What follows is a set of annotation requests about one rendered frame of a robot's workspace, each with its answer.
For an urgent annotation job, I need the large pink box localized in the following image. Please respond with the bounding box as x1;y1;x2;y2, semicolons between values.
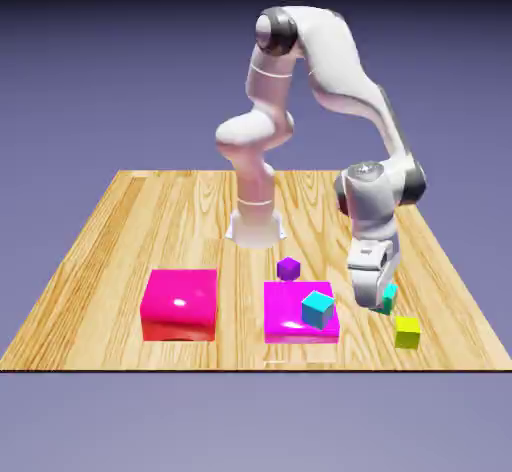
139;268;219;343

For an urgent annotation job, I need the small purple cube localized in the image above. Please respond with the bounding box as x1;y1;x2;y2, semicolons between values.
276;256;302;283

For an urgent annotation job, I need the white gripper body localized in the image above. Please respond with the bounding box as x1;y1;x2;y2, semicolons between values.
346;250;402;311

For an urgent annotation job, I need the small yellow cube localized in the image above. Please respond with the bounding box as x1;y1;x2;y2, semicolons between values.
394;315;422;351

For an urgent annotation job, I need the small green cube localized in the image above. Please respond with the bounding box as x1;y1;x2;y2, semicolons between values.
374;282;400;316

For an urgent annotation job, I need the small cyan cube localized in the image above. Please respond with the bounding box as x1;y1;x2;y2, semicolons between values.
300;290;336;331

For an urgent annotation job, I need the large magenta box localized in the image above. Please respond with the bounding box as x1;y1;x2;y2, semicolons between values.
262;280;341;345

